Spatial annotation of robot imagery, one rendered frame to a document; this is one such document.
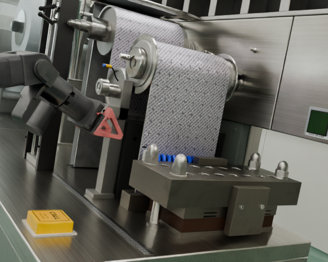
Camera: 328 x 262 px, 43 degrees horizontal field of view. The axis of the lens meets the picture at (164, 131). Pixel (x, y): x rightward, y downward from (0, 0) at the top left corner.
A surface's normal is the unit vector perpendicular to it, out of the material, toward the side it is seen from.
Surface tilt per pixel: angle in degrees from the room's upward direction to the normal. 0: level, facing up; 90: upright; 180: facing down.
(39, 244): 0
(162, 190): 90
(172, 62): 74
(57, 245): 0
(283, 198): 90
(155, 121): 90
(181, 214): 90
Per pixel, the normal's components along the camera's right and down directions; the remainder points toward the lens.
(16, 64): 0.79, 0.14
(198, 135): 0.54, 0.18
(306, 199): -0.83, -0.08
